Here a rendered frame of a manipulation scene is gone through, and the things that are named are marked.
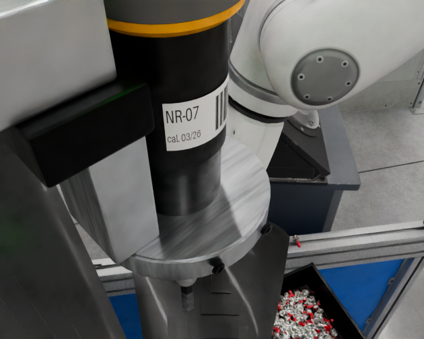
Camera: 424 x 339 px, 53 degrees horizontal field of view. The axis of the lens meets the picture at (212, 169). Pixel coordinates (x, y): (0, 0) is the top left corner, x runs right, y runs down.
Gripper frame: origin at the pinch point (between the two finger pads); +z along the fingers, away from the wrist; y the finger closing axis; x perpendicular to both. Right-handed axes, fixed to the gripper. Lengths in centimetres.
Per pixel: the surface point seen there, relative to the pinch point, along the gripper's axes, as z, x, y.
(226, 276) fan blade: 0.7, -0.1, 10.9
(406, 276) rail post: 31, 59, -11
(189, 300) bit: -17.3, -10.6, 24.2
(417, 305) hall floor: 86, 118, -34
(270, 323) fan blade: 0.1, 3.4, 16.6
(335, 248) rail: 22.2, 34.4, -10.4
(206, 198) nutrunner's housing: -26.2, -12.4, 25.2
